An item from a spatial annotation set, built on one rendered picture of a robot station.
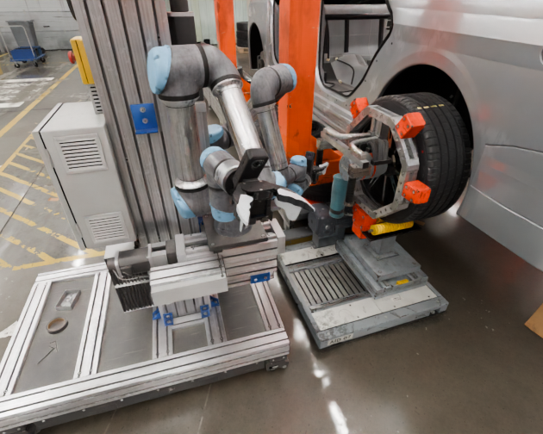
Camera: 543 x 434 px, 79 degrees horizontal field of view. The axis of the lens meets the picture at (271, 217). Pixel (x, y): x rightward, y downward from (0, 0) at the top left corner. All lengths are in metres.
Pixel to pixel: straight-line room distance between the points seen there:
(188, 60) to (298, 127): 1.13
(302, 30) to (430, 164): 0.92
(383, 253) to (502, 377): 0.84
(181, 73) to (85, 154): 0.45
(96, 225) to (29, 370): 0.80
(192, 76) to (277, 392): 1.42
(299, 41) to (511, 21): 0.90
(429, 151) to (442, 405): 1.17
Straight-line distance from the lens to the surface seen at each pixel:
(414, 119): 1.56
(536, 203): 1.49
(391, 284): 2.12
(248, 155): 0.65
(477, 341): 2.24
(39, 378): 1.87
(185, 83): 0.99
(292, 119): 1.98
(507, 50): 1.54
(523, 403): 2.11
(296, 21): 1.89
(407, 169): 1.57
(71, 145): 1.25
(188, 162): 1.08
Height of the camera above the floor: 1.58
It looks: 34 degrees down
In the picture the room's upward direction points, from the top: straight up
